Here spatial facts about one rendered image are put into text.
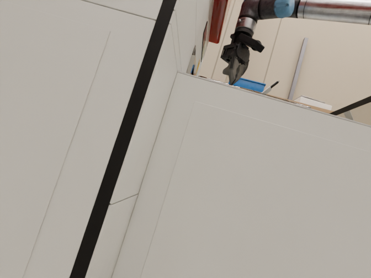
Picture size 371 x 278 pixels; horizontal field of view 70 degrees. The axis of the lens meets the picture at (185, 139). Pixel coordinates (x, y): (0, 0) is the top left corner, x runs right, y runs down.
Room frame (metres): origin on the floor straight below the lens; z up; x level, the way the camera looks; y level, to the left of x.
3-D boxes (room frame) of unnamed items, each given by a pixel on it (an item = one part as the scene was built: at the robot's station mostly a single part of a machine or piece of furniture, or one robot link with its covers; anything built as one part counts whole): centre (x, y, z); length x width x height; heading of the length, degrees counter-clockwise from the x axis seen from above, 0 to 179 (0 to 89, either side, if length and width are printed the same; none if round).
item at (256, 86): (2.56, -0.42, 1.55); 0.35 x 0.24 x 0.11; 83
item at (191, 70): (0.99, 0.04, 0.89); 0.44 x 0.02 x 0.10; 177
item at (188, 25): (0.82, 0.06, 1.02); 0.81 x 0.03 x 0.40; 177
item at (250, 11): (0.96, -0.10, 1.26); 0.09 x 0.08 x 0.11; 53
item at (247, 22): (0.96, -0.09, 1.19); 0.08 x 0.08 x 0.05
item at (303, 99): (2.48, -1.05, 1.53); 0.33 x 0.32 x 0.08; 83
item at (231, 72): (0.95, -0.08, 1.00); 0.06 x 0.03 x 0.09; 38
